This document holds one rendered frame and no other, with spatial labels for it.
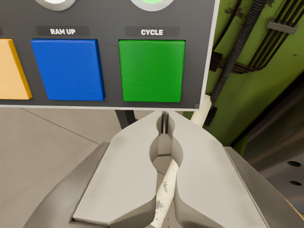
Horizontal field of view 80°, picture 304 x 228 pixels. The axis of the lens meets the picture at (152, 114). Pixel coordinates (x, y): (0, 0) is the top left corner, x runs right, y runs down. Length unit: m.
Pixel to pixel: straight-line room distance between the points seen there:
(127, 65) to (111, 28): 0.04
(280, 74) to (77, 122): 1.24
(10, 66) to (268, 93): 0.60
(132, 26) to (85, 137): 1.19
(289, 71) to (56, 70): 0.52
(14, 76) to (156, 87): 0.18
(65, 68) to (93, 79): 0.03
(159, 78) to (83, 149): 1.15
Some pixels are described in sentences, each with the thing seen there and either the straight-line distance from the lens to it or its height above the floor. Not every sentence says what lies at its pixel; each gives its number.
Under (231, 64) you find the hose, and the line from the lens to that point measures 0.55.
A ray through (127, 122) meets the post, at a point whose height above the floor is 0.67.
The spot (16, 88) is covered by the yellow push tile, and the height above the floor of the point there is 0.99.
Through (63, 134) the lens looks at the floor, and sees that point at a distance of 1.44.
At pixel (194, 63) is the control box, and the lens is 0.23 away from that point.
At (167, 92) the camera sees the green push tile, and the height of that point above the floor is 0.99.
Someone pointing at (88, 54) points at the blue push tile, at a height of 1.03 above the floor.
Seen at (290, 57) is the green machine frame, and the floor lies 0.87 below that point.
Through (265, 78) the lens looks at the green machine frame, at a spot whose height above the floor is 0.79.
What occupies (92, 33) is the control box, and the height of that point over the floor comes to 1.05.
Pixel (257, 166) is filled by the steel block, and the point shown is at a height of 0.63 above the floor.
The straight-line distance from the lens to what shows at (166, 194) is 0.54.
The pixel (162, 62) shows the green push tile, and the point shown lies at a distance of 0.22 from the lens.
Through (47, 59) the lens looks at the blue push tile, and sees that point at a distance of 0.25.
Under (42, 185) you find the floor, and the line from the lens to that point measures 1.38.
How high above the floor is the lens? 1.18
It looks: 60 degrees down
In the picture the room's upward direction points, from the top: 2 degrees counter-clockwise
